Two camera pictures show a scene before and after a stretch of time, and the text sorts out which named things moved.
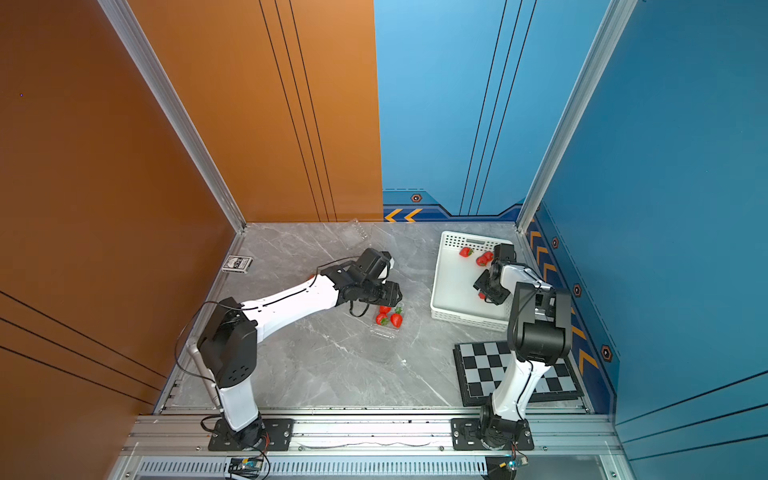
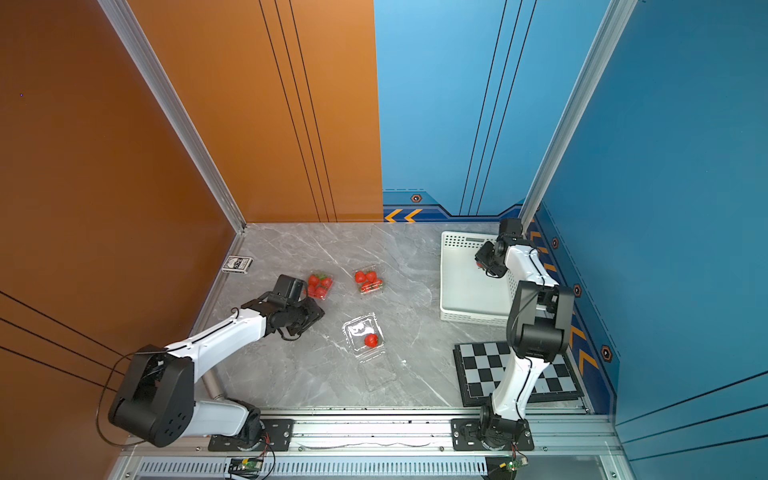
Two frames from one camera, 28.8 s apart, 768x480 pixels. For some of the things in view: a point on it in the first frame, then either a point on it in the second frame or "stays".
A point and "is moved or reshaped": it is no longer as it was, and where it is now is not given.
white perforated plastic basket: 454,297 stays
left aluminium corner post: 121,15 stays
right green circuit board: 514,462 stays
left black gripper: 392,294 to 317,312
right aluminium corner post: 603,45 stays
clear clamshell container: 387,330 is moved or reshaped
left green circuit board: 246,466 stays
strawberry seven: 396,318 is moved or reshaped
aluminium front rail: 555,435 stays
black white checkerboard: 481,366 stays
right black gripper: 497,298 to 481,256
